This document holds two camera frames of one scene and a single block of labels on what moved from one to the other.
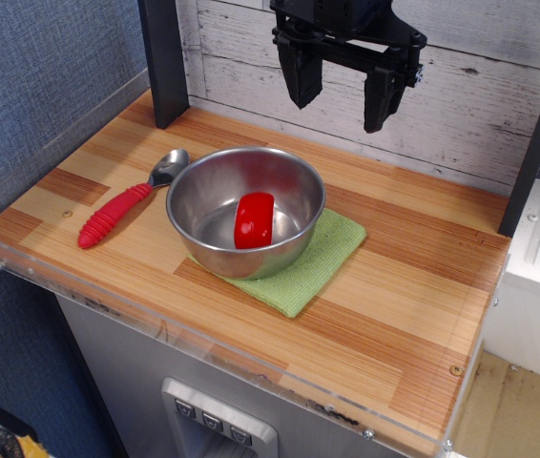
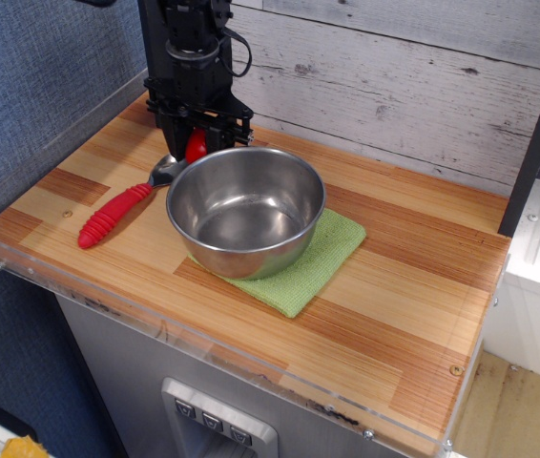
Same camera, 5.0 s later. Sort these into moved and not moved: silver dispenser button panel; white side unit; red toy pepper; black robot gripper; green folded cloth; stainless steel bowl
Moved: black robot gripper; red toy pepper
Not moved: green folded cloth; white side unit; silver dispenser button panel; stainless steel bowl
